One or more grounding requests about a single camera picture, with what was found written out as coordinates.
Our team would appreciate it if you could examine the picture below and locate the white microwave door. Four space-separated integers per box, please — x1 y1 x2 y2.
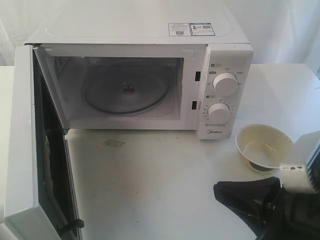
4 45 85 240

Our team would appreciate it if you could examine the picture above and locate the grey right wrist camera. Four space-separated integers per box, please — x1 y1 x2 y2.
279 131 320 194

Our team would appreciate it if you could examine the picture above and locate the white Midea microwave oven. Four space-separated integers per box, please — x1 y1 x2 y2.
26 1 254 140

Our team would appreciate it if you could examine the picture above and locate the clear tape patch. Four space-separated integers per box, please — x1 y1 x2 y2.
103 139 125 148

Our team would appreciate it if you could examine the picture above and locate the glass microwave turntable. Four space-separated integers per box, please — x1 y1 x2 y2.
82 58 175 115

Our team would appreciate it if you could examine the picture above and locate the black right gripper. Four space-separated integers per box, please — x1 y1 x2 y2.
213 177 320 240

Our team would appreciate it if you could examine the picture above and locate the cream ceramic bowl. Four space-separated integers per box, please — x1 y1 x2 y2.
235 124 294 174

